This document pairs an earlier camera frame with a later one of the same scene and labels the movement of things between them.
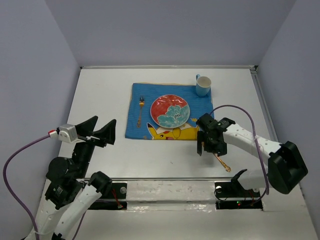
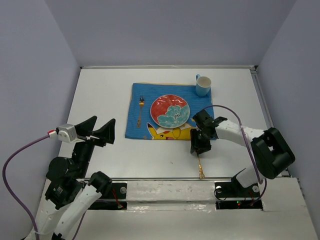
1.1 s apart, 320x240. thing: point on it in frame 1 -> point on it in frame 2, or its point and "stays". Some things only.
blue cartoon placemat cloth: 140,124 stays
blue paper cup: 203,85 stays
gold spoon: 227,168 -> 201,176
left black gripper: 107,132 stays
